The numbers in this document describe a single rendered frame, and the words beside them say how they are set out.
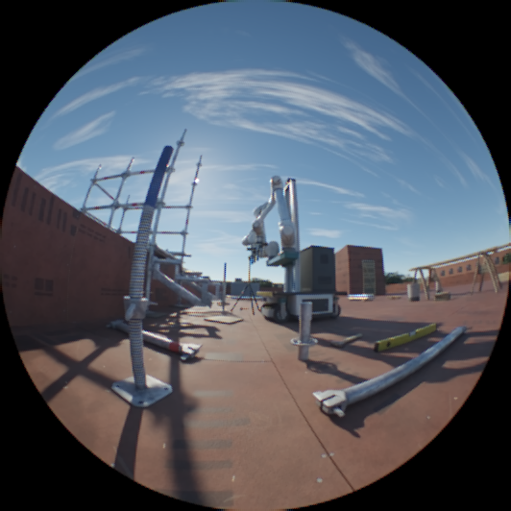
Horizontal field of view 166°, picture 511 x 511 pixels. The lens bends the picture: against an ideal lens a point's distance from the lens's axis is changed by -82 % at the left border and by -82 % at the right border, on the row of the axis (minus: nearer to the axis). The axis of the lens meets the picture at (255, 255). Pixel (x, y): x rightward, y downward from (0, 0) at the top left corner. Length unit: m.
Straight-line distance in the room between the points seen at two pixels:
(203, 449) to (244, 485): 0.11
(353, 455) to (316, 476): 0.08
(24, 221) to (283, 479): 1.24
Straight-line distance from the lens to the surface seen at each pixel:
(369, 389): 0.55
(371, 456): 0.42
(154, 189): 0.55
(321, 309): 1.92
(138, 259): 0.49
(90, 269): 1.43
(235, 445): 0.41
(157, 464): 0.39
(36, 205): 1.16
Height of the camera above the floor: 0.31
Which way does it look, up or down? 12 degrees up
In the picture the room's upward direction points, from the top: 2 degrees clockwise
